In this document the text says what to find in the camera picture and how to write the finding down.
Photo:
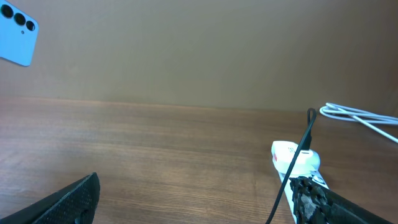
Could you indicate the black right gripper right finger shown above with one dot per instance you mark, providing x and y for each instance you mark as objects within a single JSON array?
[{"x": 315, "y": 204}]

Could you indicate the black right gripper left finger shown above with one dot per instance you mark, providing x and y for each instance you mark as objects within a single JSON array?
[{"x": 75, "y": 203}]

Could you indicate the blue Galaxy smartphone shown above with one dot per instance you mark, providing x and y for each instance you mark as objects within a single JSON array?
[{"x": 19, "y": 33}]

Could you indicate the white USB charger plug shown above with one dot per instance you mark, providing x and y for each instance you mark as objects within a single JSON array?
[{"x": 283, "y": 152}]

